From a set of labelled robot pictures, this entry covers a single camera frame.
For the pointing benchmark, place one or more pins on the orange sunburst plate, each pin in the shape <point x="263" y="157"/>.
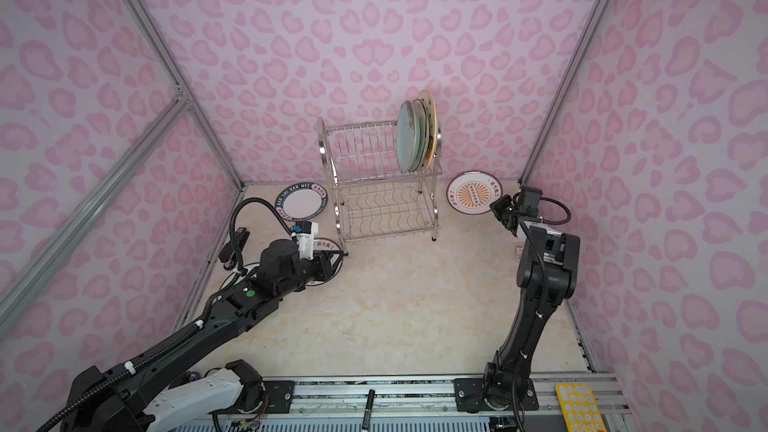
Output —
<point x="324" y="247"/>
<point x="473" y="192"/>

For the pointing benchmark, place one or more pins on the white plate black text rim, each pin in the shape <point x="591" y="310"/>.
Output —
<point x="301" y="201"/>

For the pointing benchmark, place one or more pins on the white plate black rings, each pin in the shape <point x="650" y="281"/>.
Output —
<point x="237" y="276"/>

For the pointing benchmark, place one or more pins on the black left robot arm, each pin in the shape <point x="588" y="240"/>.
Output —
<point x="117" y="399"/>

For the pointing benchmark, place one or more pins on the mint green flower plate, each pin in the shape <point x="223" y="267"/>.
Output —
<point x="406" y="136"/>

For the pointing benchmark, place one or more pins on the black stapler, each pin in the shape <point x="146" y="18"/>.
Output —
<point x="227" y="254"/>

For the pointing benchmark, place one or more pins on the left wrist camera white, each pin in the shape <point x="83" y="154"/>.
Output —
<point x="304" y="233"/>

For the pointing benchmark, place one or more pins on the halloween cat star plate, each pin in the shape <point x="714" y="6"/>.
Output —
<point x="426" y="98"/>

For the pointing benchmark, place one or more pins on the silver two-tier dish rack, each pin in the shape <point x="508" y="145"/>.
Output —
<point x="371" y="197"/>

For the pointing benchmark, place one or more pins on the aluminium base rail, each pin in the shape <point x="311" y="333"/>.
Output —
<point x="414" y="403"/>

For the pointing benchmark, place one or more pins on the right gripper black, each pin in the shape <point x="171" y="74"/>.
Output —
<point x="499" y="206"/>

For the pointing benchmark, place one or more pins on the black marker pen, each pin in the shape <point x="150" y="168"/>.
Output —
<point x="366" y="421"/>

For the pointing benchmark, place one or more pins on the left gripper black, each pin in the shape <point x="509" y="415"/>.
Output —
<point x="328" y="270"/>

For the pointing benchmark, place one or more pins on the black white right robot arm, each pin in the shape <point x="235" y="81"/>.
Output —
<point x="546" y="277"/>

